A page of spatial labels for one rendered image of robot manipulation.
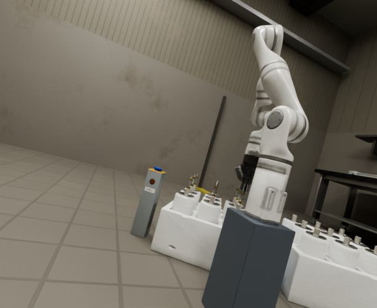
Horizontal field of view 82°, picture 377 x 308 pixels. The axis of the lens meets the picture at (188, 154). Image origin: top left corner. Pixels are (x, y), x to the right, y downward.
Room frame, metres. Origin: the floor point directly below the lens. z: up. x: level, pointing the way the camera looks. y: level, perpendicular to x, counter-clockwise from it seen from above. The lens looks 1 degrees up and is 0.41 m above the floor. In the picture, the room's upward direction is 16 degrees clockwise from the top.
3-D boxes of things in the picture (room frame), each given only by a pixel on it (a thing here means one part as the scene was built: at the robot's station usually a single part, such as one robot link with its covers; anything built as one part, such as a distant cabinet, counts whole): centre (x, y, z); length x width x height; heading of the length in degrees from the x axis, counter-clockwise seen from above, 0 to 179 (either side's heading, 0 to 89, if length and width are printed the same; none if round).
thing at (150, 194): (1.05, 0.12, 0.16); 0.07 x 0.07 x 0.31; 81
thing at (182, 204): (0.98, -0.04, 0.16); 0.10 x 0.10 x 0.18
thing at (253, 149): (0.92, -0.28, 0.53); 0.11 x 0.09 x 0.06; 3
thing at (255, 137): (0.94, -0.28, 0.63); 0.09 x 0.07 x 0.15; 49
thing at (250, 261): (0.63, -0.25, 0.15); 0.14 x 0.14 x 0.30; 20
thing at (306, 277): (0.99, -0.72, 0.09); 0.39 x 0.39 x 0.18; 84
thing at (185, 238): (1.08, -0.18, 0.09); 0.39 x 0.39 x 0.18; 81
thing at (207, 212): (0.96, -0.16, 0.16); 0.10 x 0.10 x 0.18
